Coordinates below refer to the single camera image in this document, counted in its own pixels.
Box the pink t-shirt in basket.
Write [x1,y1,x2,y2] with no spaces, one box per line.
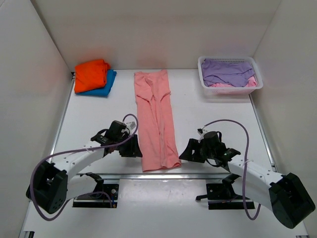
[209,76,257,88]

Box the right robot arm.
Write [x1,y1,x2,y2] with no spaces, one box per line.
[179,131,316,229]

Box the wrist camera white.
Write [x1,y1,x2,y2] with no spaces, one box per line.
[124,121,136,133]
[197,127,208,142]

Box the left aluminium rail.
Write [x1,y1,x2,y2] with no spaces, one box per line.
[49,71,75,155]

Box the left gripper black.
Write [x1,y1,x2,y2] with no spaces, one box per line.
[116,133,143,157]

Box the front aluminium rail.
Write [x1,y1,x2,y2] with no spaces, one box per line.
[76,173,233,180]

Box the folded orange t-shirt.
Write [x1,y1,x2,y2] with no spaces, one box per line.
[74,59,111,94]

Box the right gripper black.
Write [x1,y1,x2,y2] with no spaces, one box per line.
[179,139,215,164]

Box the white plastic basket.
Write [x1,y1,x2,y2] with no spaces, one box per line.
[198,56,263,96]

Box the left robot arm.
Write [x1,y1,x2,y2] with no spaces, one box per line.
[26,120,142,214]

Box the aluminium rail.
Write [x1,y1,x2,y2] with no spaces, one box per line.
[49,71,75,155]
[76,173,233,180]

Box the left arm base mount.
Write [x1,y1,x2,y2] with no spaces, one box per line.
[72,173,119,208]

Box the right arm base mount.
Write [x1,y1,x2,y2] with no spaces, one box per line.
[195,174,244,210]

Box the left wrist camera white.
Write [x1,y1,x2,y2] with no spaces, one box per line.
[124,121,136,133]

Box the salmon pink t-shirt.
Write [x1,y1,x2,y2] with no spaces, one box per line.
[134,70,181,172]

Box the purple t-shirt in basket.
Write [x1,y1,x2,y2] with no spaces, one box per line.
[201,59,255,87]

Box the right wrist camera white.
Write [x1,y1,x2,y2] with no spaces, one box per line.
[197,127,208,142]

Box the folded blue t-shirt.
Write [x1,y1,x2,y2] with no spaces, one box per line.
[76,69,117,98]

